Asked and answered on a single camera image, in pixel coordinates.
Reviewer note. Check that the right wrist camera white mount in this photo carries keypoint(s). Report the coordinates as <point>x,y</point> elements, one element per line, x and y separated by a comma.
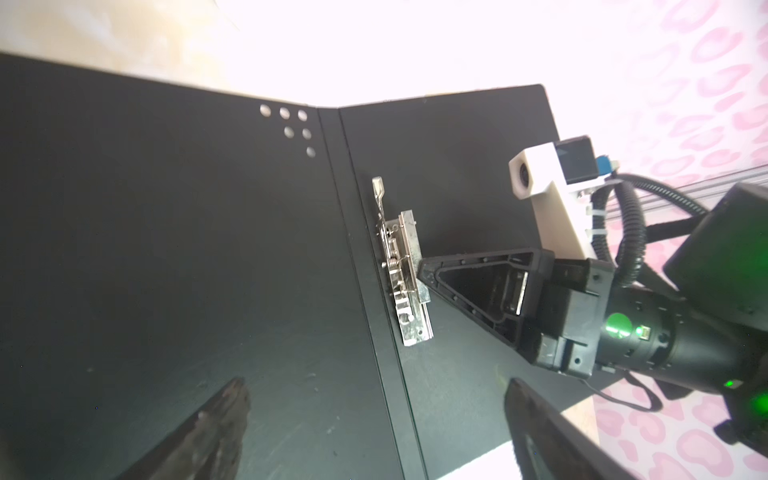
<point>558,178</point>

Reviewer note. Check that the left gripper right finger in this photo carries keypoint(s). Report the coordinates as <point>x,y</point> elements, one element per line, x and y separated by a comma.
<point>548,446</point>

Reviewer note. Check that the blue A4 clip folder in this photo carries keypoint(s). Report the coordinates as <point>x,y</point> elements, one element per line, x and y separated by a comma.
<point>158,241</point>

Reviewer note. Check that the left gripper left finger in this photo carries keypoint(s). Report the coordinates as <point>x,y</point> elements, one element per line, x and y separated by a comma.
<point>207,445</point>

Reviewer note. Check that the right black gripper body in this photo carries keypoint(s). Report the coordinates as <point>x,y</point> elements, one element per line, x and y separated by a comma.
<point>582,319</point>

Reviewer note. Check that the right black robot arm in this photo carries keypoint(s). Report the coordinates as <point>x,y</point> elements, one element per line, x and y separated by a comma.
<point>683,300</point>

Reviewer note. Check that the printed sheet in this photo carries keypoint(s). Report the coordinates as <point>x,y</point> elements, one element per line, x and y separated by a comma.
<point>497,464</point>

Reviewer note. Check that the metal folder clip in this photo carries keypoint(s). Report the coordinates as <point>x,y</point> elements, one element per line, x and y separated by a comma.
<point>402,259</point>

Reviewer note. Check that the aluminium frame diagonal bar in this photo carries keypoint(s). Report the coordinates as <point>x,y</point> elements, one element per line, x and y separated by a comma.
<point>709,191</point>

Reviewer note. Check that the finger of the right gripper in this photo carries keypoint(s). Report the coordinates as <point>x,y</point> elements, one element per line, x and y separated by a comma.
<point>499,291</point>

